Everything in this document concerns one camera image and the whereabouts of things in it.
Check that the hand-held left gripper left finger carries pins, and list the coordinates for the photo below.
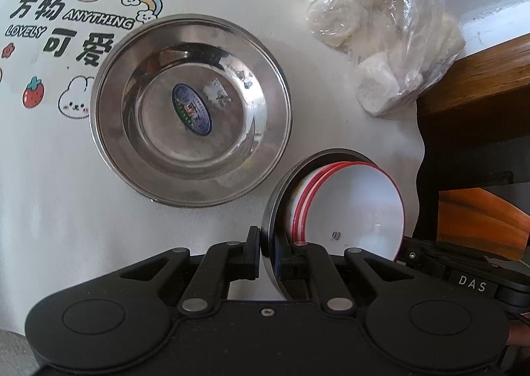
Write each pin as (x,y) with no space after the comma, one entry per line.
(252,256)

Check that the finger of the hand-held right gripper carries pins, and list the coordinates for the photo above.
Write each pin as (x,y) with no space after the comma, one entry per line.
(426,260)

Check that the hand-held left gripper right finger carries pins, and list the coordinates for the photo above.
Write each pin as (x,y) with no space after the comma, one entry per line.
(287,264)

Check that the white bowl with red rim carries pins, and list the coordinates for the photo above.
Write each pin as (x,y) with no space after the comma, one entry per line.
(295,206)

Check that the stainless steel bowl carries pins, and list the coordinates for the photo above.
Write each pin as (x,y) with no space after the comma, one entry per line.
(285,185)

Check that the white red-rimmed bowl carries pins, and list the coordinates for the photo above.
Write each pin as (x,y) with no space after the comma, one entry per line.
(356,206)

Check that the steel plate with blue sticker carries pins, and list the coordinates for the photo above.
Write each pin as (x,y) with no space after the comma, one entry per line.
(165,132)

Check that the large stainless steel plate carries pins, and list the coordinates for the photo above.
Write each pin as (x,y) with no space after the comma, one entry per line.
(92,111)

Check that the brown wooden cabinet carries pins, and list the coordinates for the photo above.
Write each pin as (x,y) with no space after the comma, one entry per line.
(476,82)

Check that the printed white tablecloth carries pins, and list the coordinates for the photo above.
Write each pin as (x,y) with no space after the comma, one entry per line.
(62,214)

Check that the plastic bag of white buns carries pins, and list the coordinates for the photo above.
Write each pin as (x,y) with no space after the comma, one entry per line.
(372,28)

